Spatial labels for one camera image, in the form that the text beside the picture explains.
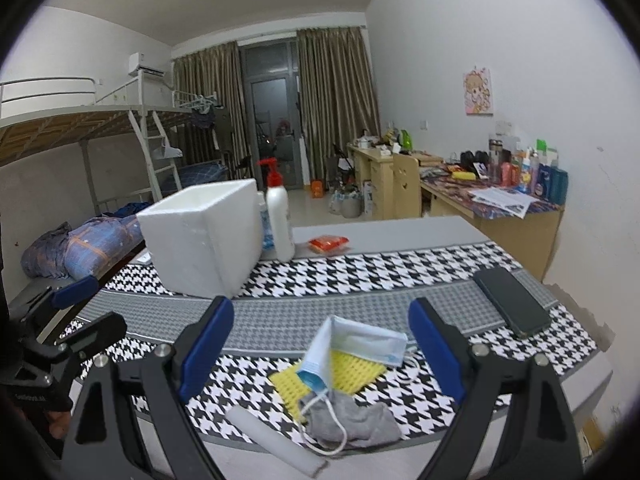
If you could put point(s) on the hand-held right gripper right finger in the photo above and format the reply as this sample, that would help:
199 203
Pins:
440 350

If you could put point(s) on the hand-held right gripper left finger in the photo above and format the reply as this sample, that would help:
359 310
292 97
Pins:
205 350

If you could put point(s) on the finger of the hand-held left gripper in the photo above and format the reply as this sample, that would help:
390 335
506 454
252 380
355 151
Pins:
95 332
75 290

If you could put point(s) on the blue face mask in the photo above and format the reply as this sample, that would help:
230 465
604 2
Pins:
350 345

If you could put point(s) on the yellow foam fruit net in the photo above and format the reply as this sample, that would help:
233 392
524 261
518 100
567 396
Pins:
350 372

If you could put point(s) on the grey sock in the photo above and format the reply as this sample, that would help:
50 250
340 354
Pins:
362 420

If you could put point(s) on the white foam box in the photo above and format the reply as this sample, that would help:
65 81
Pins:
205 240

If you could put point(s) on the white foam tube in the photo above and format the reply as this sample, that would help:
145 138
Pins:
277 442

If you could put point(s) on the blue orange plaid quilt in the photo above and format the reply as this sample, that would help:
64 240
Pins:
85 247

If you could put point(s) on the black smartphone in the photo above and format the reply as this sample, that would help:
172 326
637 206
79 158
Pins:
510 300

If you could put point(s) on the dark blue cloth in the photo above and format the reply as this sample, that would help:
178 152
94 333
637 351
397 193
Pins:
130 208

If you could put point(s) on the houndstooth table mat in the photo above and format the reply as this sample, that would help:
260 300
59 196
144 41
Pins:
350 285

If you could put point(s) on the wooden desk patterned cover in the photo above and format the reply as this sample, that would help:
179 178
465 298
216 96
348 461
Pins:
520 240

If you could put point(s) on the clear bottle blue label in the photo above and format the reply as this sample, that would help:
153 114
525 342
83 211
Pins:
265 227

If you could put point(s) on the white lotion pump bottle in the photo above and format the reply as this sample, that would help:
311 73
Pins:
280 220

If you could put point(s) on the orange snack packet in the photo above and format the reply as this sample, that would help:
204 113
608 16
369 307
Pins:
328 244

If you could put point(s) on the white bed ladder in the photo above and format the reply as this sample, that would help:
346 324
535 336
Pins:
155 155

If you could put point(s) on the white metal bunk bed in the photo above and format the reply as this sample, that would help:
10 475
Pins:
65 127

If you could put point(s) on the white printed papers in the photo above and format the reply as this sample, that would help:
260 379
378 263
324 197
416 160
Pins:
502 199

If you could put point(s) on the wooden chair smiley cutout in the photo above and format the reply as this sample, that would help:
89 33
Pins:
405 187

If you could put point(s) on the white blue carton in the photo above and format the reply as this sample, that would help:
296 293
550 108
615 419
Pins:
367 199

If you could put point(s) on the blue checked bedding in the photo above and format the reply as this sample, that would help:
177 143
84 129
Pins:
200 174

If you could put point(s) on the bucket of bottles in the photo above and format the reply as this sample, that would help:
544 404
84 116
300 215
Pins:
345 202

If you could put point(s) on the yellow tube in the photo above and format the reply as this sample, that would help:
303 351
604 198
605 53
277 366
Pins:
462 176

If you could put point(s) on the plain wooden desk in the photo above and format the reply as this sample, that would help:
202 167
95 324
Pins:
375 175

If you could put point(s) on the black folding chair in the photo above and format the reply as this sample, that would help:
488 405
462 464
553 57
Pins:
240 166

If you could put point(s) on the black bag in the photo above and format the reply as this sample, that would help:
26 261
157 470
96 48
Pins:
472 158

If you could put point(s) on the orange box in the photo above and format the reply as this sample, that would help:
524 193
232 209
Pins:
317 188

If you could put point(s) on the group of toiletry bottles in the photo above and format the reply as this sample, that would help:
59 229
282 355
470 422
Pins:
530 172

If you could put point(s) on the black stand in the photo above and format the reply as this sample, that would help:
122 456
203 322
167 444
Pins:
342 165

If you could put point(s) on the green bottle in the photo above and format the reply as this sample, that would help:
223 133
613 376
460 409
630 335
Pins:
406 141

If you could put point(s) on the hanging dark clothes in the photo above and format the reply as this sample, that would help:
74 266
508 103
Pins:
210 120

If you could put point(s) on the brown curtain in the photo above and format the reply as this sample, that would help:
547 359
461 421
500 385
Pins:
207 105
335 110

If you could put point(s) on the white air conditioner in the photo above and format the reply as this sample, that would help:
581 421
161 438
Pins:
146 64

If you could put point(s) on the glass balcony door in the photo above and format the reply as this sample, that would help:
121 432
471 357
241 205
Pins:
272 105

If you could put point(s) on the double wall socket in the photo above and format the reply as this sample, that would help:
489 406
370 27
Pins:
502 126

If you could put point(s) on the cartoon wall poster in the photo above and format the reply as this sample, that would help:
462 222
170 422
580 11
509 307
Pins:
478 91

